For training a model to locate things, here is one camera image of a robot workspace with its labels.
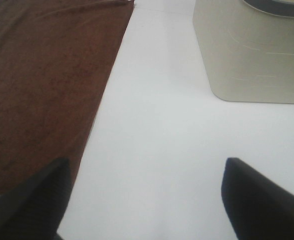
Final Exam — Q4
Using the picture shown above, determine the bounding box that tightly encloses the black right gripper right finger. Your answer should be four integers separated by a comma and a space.
221, 157, 294, 240

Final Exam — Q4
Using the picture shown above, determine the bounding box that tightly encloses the brown towel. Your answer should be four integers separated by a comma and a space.
0, 0, 134, 194

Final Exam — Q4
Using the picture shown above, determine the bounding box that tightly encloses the beige plastic bin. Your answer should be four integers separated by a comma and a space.
193, 0, 294, 104

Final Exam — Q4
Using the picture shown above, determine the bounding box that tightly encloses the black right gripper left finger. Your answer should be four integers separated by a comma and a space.
0, 157, 71, 240

